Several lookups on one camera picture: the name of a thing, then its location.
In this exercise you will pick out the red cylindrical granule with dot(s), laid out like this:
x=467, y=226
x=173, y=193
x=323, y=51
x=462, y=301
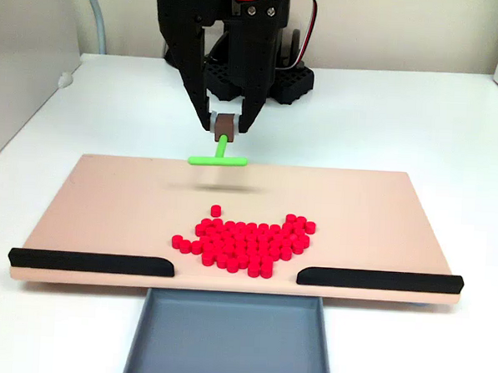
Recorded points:
x=177, y=241
x=216, y=210
x=291, y=218
x=310, y=227
x=265, y=272
x=253, y=271
x=185, y=246
x=300, y=221

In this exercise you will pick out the red granule heap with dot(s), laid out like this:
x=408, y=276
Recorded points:
x=246, y=245

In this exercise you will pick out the small white bracket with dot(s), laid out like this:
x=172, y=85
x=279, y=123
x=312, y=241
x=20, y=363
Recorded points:
x=65, y=80

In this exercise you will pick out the beige flat work board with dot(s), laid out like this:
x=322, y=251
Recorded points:
x=105, y=212

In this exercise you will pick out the grey pipe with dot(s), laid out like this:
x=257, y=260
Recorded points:
x=98, y=15

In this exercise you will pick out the grey shallow tray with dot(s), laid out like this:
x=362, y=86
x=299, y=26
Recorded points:
x=228, y=344

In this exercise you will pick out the black edge rail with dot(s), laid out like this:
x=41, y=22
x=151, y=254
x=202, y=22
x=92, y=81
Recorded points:
x=90, y=262
x=377, y=280

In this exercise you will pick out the green T-shaped pusher tool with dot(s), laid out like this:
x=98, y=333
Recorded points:
x=217, y=161

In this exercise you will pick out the black clamp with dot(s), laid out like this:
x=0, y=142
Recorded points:
x=169, y=58

